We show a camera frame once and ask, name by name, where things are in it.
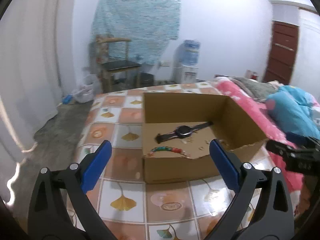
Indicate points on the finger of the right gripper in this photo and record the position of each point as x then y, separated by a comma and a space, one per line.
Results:
302, 141
296, 160

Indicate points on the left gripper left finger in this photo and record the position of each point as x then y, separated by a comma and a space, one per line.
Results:
59, 206

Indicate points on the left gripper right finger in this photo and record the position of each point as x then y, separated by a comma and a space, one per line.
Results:
261, 207

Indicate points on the dark blue wrist watch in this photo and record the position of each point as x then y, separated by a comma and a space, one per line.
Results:
181, 132

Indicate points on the pink floral blanket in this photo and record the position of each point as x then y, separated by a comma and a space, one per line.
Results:
300, 194

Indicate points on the blue quilt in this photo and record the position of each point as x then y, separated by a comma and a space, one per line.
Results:
294, 110

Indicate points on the ginkgo patterned bed sheet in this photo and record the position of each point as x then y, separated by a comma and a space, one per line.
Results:
132, 208

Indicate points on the grey blanket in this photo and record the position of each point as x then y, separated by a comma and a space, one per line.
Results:
256, 90

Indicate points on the white plastic bag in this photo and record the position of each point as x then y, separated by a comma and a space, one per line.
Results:
85, 92

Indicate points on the dark red wooden door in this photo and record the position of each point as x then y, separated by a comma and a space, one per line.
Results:
283, 52

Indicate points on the brown cardboard box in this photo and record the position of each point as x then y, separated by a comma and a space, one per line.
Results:
186, 159

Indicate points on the wooden chair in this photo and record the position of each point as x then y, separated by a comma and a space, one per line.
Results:
109, 65

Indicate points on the water dispenser with bottle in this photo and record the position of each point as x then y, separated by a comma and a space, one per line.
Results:
185, 65

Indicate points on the white curtain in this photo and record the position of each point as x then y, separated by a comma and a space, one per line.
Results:
36, 68

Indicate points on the teal patterned wall cloth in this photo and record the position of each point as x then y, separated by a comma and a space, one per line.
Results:
149, 24

